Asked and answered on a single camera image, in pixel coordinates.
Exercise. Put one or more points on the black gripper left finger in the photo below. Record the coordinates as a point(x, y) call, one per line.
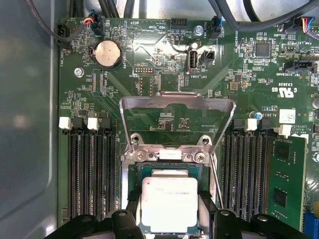
point(122, 225)

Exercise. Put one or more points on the internal USB port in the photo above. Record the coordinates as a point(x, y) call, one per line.
point(192, 61)

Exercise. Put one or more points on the silver CPU chip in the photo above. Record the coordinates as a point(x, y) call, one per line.
point(169, 199)

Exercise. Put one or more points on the blue expansion slot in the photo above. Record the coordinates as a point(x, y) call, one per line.
point(311, 226)

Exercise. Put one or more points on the green RAM stick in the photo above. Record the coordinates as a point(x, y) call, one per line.
point(286, 174)

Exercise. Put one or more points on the black and silver PC case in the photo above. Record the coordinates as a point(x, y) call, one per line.
point(25, 99)

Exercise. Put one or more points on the round coin battery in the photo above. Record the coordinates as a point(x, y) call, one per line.
point(107, 53)

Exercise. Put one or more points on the metal socket cover frame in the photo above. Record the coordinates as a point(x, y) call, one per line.
point(179, 99)

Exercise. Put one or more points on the black RAM slot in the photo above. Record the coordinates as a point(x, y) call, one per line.
point(229, 174)
point(102, 174)
point(243, 174)
point(88, 174)
point(259, 174)
point(73, 174)
point(112, 174)

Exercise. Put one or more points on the green motherboard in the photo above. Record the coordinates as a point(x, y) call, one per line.
point(174, 74)

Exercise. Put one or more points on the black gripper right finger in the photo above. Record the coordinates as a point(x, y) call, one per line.
point(225, 225)

